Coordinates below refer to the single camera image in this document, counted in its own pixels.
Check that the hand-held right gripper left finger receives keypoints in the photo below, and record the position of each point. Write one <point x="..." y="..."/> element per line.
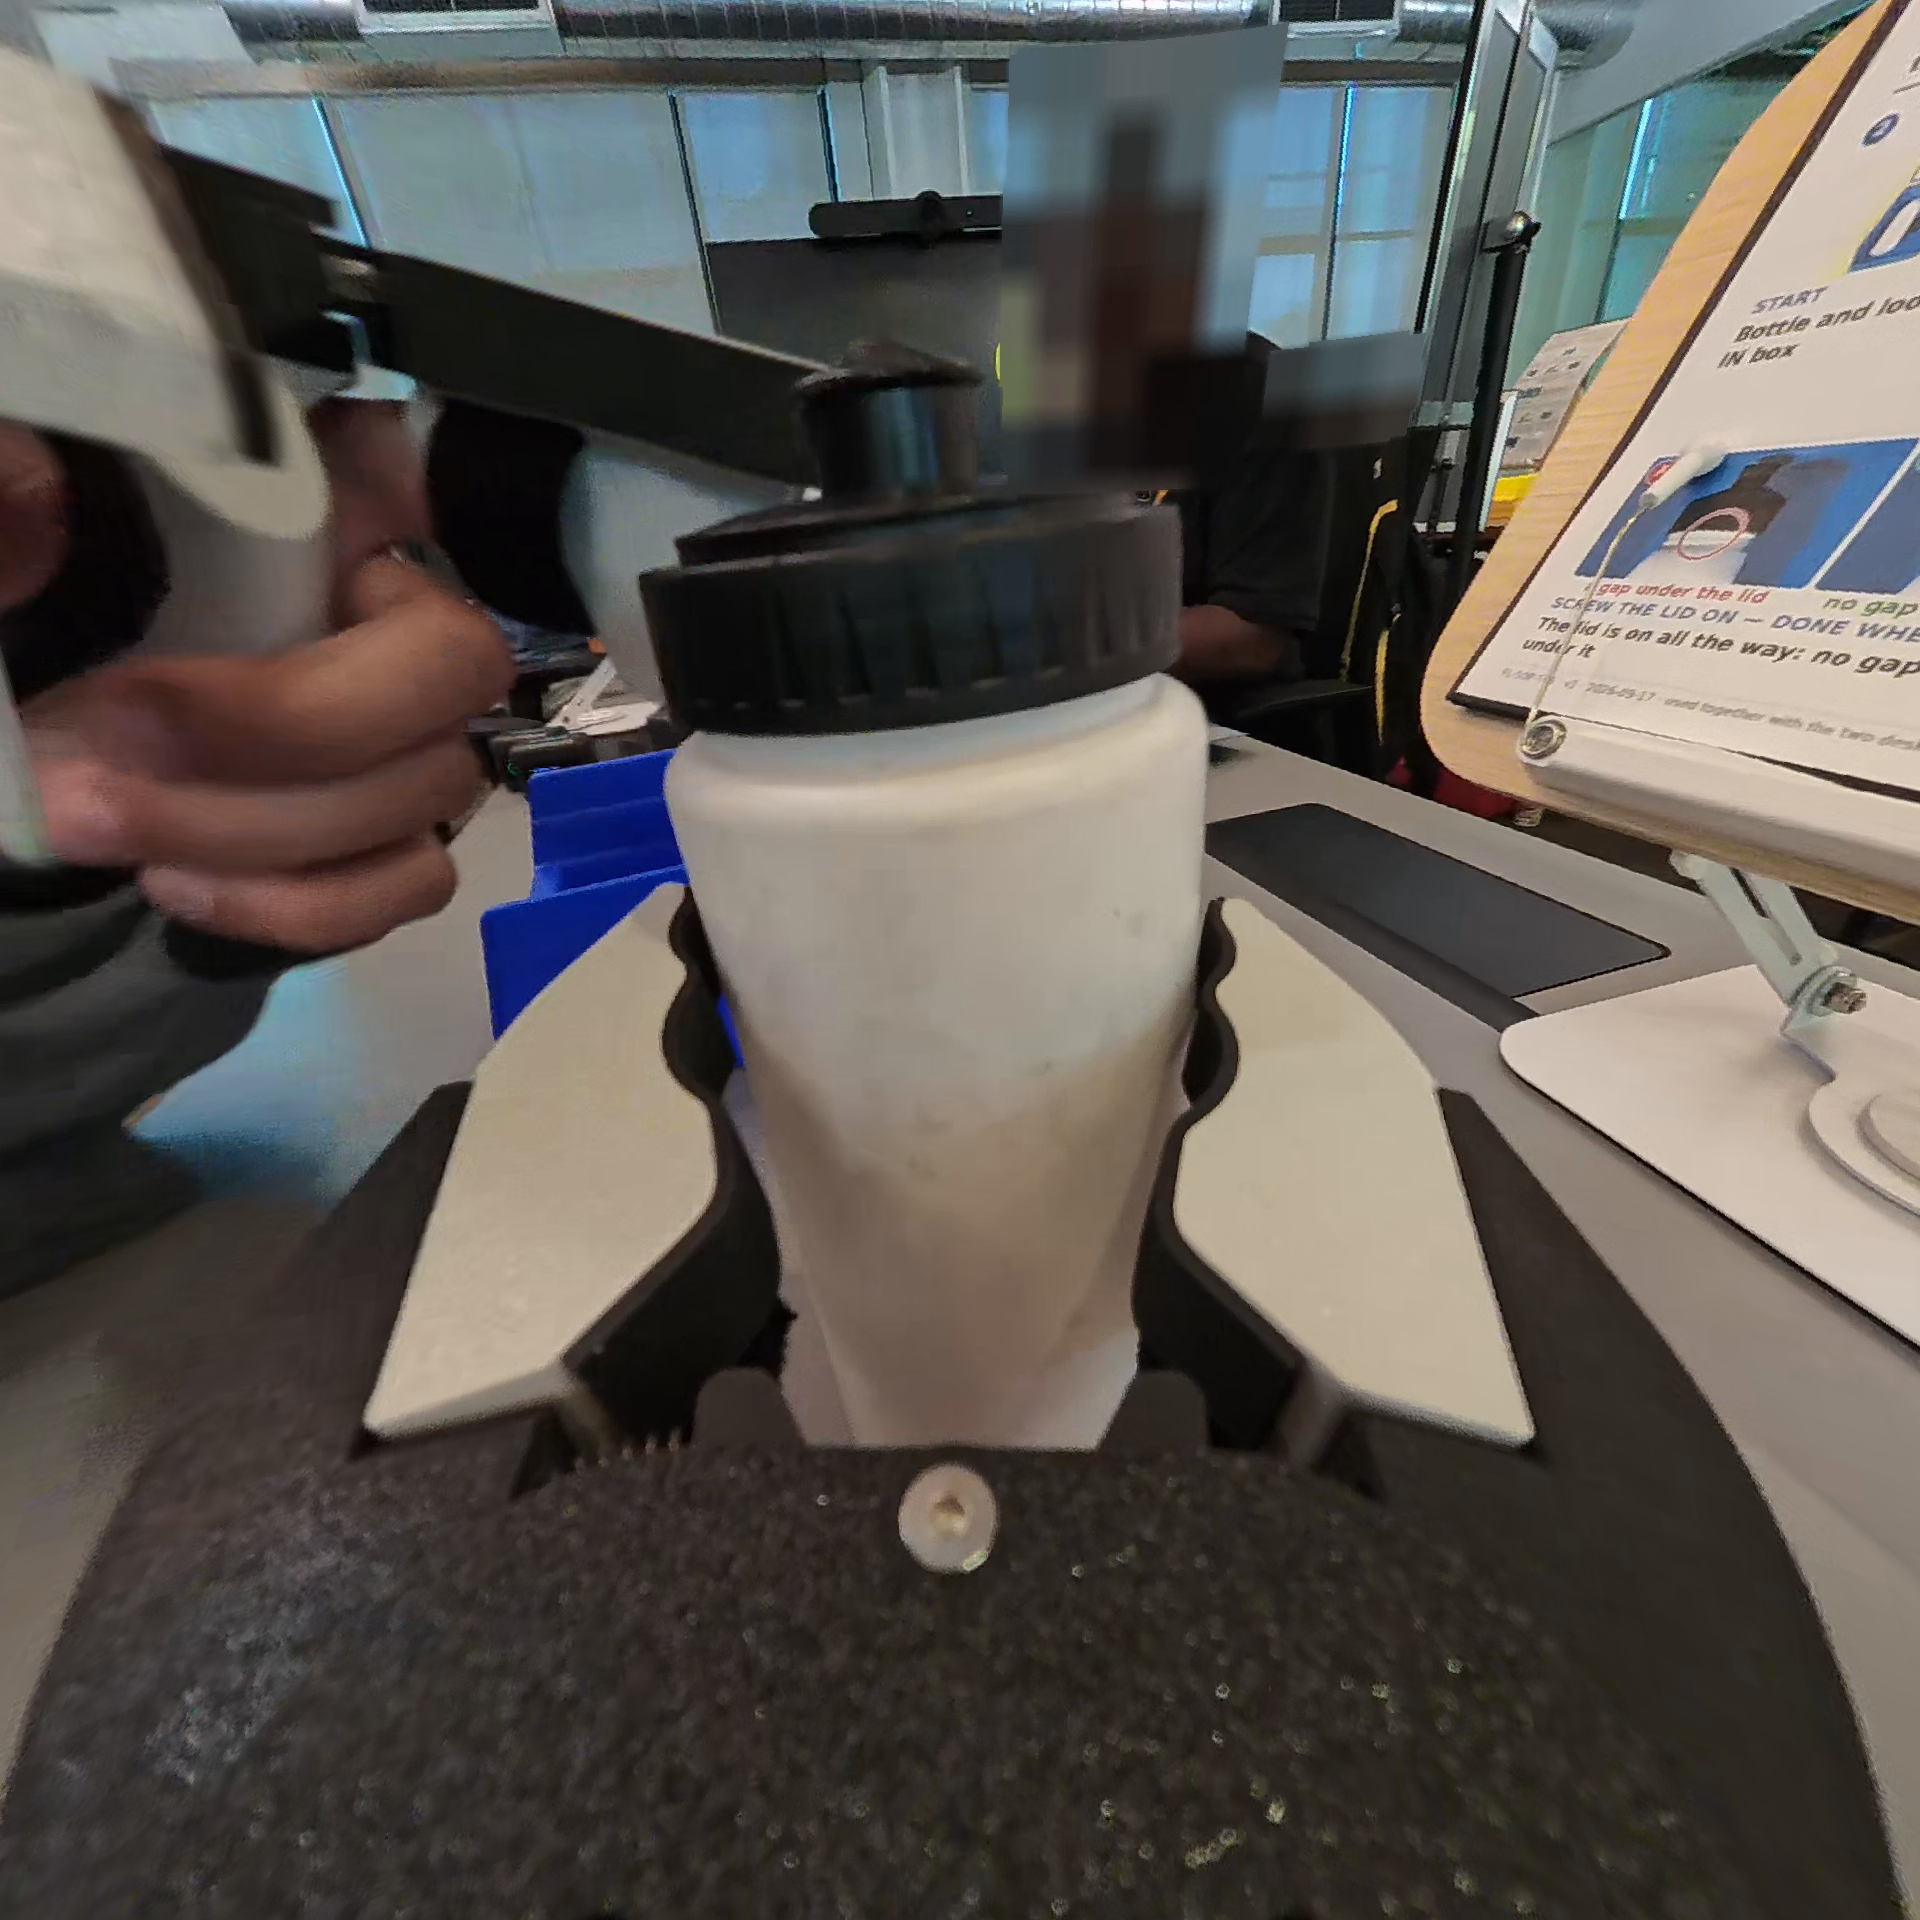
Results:
<point x="570" y="1214"/>

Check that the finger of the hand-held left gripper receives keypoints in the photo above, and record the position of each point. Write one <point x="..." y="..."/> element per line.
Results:
<point x="622" y="571"/>
<point x="105" y="287"/>

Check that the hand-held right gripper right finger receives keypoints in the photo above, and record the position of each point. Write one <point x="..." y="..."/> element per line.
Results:
<point x="1336" y="1214"/>

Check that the black bottle lid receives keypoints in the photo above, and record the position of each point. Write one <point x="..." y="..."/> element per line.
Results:
<point x="915" y="616"/>

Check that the blue plastic bin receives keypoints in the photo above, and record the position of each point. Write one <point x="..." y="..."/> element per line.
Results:
<point x="586" y="870"/>

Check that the white plastic bottle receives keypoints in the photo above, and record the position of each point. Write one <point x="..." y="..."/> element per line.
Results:
<point x="932" y="900"/>

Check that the person's left forearm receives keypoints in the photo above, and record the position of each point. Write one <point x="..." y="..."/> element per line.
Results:
<point x="90" y="1051"/>

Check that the person's left hand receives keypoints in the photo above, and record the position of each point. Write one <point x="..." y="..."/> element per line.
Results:
<point x="300" y="780"/>

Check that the instruction sheet on wooden stand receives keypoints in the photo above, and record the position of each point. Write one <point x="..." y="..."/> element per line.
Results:
<point x="1650" y="1096"/>

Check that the printed instruction sheet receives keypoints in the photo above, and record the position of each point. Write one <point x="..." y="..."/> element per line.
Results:
<point x="1770" y="481"/>

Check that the black stanchion pole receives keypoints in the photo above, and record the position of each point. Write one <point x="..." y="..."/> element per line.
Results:
<point x="1493" y="376"/>

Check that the small standing sign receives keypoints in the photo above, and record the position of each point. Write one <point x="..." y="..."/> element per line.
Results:
<point x="1559" y="391"/>

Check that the black wall screen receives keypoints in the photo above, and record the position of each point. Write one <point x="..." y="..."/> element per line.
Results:
<point x="841" y="310"/>

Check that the black camera bar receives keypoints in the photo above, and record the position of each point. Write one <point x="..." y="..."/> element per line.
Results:
<point x="899" y="218"/>

